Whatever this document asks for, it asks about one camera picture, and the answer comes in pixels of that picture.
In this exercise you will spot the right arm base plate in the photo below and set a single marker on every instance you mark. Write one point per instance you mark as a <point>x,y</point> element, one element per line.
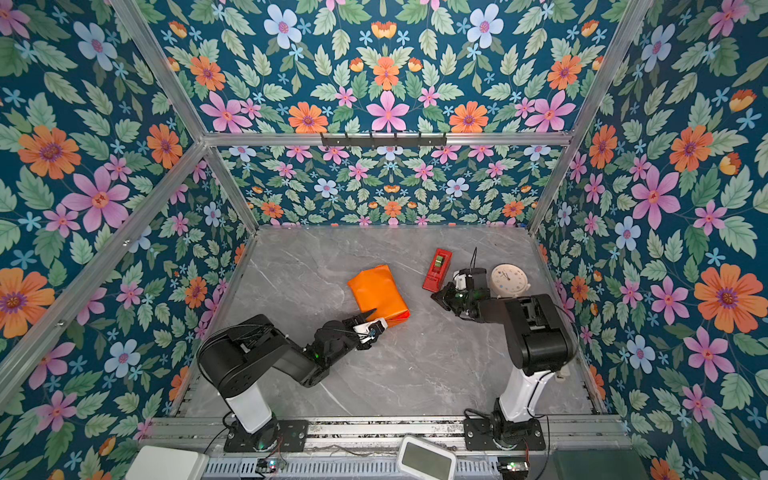
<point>486,432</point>

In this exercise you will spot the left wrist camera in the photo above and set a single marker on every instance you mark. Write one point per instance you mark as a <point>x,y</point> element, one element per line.
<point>368,333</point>

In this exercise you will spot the black hook rail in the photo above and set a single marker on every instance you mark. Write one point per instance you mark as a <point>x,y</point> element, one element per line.
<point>371,140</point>

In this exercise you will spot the red tape dispenser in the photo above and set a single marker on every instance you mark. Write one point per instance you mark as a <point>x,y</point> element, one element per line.
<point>437,271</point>

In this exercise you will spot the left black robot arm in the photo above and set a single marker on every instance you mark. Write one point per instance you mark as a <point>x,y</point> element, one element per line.
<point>234,359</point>

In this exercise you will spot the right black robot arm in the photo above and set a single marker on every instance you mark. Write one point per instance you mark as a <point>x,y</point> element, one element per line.
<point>539,345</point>

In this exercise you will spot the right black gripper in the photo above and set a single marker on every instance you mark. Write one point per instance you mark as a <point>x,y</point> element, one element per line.
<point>447,295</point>

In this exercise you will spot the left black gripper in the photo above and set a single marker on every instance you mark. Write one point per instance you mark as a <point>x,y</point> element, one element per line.
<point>353,321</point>

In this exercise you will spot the white timer display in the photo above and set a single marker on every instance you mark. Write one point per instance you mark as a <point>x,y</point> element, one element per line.
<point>422,459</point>

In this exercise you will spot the green mat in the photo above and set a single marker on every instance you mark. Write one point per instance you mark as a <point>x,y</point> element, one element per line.
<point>599,464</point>

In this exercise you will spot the yellow orange wrapping paper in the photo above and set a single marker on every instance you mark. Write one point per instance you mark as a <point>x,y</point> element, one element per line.
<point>375,289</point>

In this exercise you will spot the pink round alarm clock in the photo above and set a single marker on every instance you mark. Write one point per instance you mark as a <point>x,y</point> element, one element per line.
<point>508,281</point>

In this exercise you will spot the white box device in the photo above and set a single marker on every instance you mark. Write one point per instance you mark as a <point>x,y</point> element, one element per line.
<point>160,463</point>

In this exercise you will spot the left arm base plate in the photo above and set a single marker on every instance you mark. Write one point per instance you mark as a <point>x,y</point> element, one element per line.
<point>276,435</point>

